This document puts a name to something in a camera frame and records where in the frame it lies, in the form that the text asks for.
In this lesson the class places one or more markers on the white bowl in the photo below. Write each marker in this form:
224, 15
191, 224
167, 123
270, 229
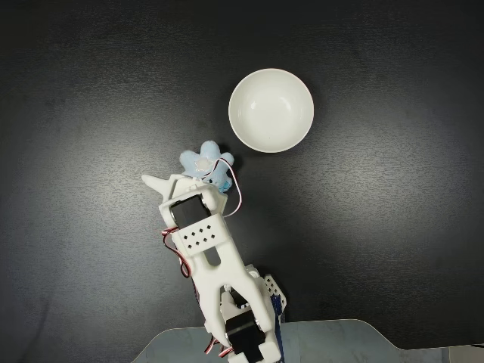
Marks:
270, 109

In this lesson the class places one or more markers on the blue circuit board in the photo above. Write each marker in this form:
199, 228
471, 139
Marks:
279, 314

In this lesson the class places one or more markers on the grey fabric sheet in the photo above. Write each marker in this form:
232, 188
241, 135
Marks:
340, 342

